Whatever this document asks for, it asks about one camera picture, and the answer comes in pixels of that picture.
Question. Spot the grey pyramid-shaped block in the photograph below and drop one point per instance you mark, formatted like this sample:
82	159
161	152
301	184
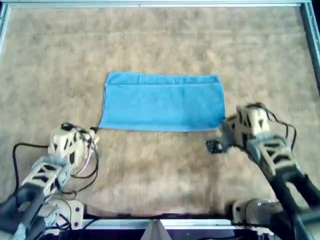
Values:
156	232

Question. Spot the aluminium frame rail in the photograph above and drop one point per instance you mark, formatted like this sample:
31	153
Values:
3	32
112	223
311	37

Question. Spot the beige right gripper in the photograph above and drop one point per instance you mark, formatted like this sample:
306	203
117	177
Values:
231	132

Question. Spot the beige lattice left robot arm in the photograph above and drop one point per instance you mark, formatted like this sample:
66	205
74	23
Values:
40	172

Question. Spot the blue terry cloth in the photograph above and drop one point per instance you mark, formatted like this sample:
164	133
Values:
162	107

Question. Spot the beige lattice right robot arm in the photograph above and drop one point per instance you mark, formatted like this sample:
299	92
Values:
275	155

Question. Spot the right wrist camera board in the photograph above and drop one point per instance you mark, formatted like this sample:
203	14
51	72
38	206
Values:
213	147

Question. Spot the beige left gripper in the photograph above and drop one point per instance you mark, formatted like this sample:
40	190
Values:
91	140

